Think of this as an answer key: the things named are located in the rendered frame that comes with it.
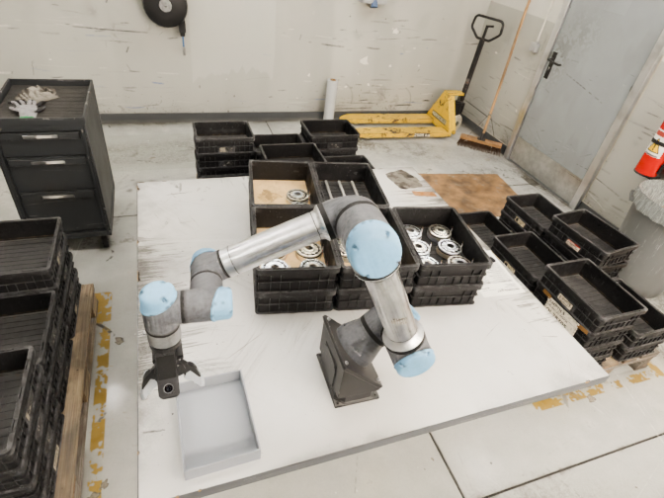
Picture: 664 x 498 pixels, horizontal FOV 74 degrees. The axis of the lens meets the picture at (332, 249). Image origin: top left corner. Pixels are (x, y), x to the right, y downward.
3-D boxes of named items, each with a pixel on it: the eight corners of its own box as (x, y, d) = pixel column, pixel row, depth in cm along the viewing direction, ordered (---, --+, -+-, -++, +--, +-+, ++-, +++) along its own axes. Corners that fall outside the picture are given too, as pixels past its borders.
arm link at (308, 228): (361, 172, 110) (180, 247, 109) (374, 193, 101) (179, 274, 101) (372, 208, 117) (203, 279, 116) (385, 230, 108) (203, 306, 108)
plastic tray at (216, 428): (260, 458, 122) (261, 450, 118) (185, 480, 115) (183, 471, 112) (241, 378, 141) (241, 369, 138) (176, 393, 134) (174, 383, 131)
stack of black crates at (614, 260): (605, 304, 279) (644, 248, 251) (564, 312, 268) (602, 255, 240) (558, 262, 310) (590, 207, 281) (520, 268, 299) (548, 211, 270)
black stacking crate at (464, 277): (483, 287, 174) (493, 265, 167) (414, 290, 168) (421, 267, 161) (447, 228, 204) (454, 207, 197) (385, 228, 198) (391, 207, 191)
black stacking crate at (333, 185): (384, 228, 198) (390, 207, 191) (320, 228, 192) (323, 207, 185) (365, 183, 228) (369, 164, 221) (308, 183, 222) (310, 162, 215)
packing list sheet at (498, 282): (529, 291, 192) (530, 290, 192) (485, 299, 185) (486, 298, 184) (486, 246, 216) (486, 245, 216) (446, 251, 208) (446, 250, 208)
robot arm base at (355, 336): (373, 373, 139) (398, 355, 137) (347, 359, 129) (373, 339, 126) (357, 336, 149) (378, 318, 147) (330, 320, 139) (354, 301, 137)
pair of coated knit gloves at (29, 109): (41, 120, 229) (40, 114, 227) (-1, 121, 223) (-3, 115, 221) (48, 102, 247) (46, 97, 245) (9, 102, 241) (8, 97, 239)
